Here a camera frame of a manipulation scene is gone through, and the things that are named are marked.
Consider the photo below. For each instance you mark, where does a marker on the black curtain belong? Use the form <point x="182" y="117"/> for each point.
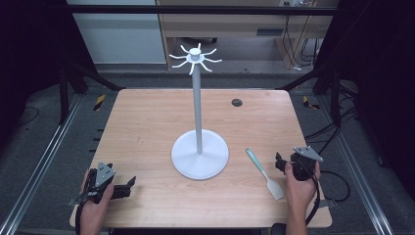
<point x="29" y="49"/>
<point x="381" y="65"/>

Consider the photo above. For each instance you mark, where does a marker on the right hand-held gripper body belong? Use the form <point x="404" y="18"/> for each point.
<point x="305" y="160"/>

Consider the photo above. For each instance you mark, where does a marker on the white hook rack stand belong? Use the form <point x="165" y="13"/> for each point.
<point x="197" y="153"/>

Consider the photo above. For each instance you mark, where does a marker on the dark round table grommet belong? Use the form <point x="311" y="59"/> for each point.
<point x="237" y="102"/>

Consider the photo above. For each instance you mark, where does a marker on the black metal frame stand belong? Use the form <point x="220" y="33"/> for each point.
<point x="65" y="94"/>
<point x="334" y="94"/>

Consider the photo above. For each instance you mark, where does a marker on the black horizontal frame bar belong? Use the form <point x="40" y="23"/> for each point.
<point x="163" y="9"/>

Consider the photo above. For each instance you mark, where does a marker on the person's left hand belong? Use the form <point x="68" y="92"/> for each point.
<point x="96" y="204"/>

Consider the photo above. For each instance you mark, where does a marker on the black chair part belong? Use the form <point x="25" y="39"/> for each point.
<point x="279" y="229"/>

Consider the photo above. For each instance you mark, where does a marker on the person's right hand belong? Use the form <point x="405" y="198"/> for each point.
<point x="299" y="192"/>

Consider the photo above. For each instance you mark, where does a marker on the white cabinet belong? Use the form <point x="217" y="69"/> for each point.
<point x="120" y="36"/>

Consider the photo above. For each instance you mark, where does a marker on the aluminium floor rail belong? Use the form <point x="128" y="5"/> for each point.
<point x="362" y="182"/>
<point x="42" y="163"/>

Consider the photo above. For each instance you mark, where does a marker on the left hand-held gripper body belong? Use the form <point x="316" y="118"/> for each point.
<point x="103" y="174"/>

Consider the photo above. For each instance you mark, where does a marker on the yellow black striped tape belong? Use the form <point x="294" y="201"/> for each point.
<point x="99" y="102"/>
<point x="308" y="103"/>

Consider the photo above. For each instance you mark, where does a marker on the grey table edge bracket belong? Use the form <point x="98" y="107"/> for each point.
<point x="73" y="200"/>
<point x="327" y="203"/>

